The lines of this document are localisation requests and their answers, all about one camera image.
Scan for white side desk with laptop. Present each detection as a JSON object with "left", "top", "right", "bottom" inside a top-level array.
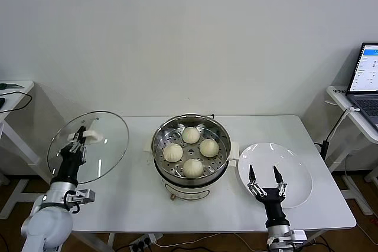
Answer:
[{"left": 324, "top": 85, "right": 378, "bottom": 214}]

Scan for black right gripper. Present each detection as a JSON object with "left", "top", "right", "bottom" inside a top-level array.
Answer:
[{"left": 247, "top": 164, "right": 289, "bottom": 230}]

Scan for steel perforated steamer basket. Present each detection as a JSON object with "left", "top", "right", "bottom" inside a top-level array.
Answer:
[{"left": 144, "top": 114, "right": 239, "bottom": 184}]

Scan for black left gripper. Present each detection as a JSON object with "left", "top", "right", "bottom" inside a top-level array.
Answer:
[{"left": 56, "top": 126, "right": 88, "bottom": 184}]

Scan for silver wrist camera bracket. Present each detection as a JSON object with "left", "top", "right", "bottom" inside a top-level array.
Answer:
[
  {"left": 65, "top": 188, "right": 96, "bottom": 207},
  {"left": 289, "top": 229, "right": 308, "bottom": 247}
]

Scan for grey open laptop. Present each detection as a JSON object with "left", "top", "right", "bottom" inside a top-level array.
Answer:
[{"left": 344, "top": 42, "right": 378, "bottom": 130}]

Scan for black desk cable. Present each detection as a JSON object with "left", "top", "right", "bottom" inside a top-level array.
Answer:
[{"left": 0, "top": 91, "right": 32, "bottom": 114}]

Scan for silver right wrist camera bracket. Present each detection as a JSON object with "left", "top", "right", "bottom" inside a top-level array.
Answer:
[{"left": 289, "top": 229, "right": 308, "bottom": 247}]

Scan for white round plate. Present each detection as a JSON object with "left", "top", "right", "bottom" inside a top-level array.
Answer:
[{"left": 237, "top": 142, "right": 313, "bottom": 209}]

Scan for white side desk with cable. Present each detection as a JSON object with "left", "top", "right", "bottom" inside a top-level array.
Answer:
[{"left": 0, "top": 80, "right": 64, "bottom": 221}]

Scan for white steamed baozi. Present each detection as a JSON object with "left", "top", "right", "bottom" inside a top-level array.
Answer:
[
  {"left": 162, "top": 143, "right": 183, "bottom": 163},
  {"left": 199, "top": 139, "right": 220, "bottom": 158},
  {"left": 183, "top": 159, "right": 204, "bottom": 178},
  {"left": 181, "top": 126, "right": 200, "bottom": 144}
]

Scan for black and white charger cable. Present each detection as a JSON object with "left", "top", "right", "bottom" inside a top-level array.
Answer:
[{"left": 313, "top": 106, "right": 360, "bottom": 158}]

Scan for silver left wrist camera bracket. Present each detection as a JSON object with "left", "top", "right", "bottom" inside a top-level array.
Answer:
[{"left": 65, "top": 188, "right": 96, "bottom": 207}]

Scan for round glass lid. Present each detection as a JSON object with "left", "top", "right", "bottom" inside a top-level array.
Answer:
[{"left": 46, "top": 110, "right": 130, "bottom": 184}]

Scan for white power strip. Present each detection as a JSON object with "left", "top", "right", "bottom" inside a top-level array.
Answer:
[{"left": 128, "top": 233, "right": 163, "bottom": 250}]

